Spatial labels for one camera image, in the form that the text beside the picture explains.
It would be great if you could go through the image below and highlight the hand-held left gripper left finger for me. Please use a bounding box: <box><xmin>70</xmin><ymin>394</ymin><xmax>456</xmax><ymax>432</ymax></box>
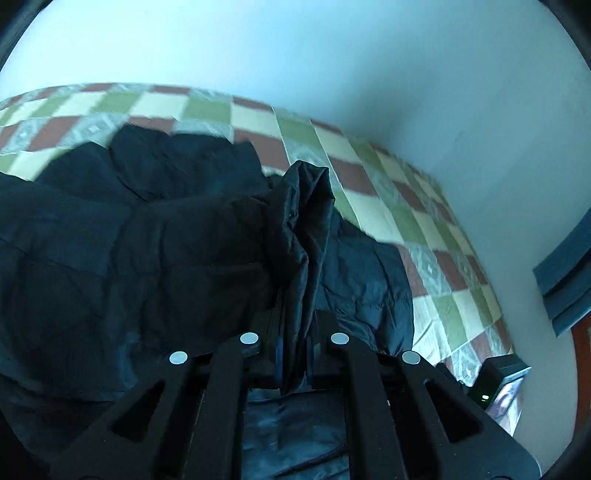
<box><xmin>50</xmin><ymin>331</ymin><xmax>286</xmax><ymax>480</ymax></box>

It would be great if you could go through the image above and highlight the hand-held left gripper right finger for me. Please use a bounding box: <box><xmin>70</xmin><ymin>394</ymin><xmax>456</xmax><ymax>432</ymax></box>
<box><xmin>305</xmin><ymin>331</ymin><xmax>542</xmax><ymax>480</ymax></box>

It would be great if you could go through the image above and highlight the checkered patchwork blanket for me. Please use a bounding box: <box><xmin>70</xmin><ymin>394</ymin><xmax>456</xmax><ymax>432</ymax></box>
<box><xmin>0</xmin><ymin>82</ymin><xmax>517</xmax><ymax>389</ymax></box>

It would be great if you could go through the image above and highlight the black puffer jacket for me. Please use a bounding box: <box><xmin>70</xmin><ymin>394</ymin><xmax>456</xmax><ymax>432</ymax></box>
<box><xmin>0</xmin><ymin>124</ymin><xmax>415</xmax><ymax>480</ymax></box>

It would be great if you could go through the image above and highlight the blue-grey cloth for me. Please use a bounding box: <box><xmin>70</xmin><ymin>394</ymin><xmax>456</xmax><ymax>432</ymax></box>
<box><xmin>532</xmin><ymin>216</ymin><xmax>591</xmax><ymax>339</ymax></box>

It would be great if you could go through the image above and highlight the wooden frame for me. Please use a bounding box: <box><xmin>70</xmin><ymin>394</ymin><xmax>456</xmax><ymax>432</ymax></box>
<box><xmin>570</xmin><ymin>318</ymin><xmax>591</xmax><ymax>446</ymax></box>

